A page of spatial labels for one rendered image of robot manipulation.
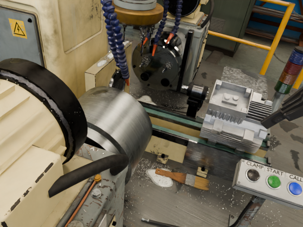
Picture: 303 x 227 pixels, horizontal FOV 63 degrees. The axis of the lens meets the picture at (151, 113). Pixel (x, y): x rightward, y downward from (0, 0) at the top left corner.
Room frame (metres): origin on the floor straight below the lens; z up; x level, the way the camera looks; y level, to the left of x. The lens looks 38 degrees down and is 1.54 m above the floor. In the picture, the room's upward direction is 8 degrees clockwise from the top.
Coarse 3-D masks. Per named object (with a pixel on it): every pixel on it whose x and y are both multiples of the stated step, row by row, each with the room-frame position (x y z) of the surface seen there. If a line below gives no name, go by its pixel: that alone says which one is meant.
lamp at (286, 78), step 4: (284, 72) 0.94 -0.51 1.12; (280, 76) 0.95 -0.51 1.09; (284, 76) 0.93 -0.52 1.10; (288, 76) 0.92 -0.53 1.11; (292, 76) 0.92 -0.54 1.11; (296, 76) 0.92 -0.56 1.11; (280, 80) 0.94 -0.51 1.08; (284, 80) 0.93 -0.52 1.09; (288, 80) 0.92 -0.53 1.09; (292, 80) 0.92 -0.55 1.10; (288, 84) 0.92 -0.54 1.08; (292, 84) 0.92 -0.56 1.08
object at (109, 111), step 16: (96, 96) 0.53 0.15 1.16; (112, 96) 0.54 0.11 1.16; (128, 96) 0.56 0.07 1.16; (96, 112) 0.46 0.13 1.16; (112, 112) 0.48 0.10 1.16; (128, 112) 0.51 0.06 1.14; (144, 112) 0.55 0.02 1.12; (96, 128) 0.42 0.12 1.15; (112, 128) 0.43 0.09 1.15; (128, 128) 0.46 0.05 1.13; (144, 128) 0.51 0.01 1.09; (96, 144) 0.39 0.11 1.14; (112, 144) 0.40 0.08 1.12; (128, 144) 0.42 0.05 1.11; (144, 144) 0.49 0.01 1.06; (128, 176) 0.40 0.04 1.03
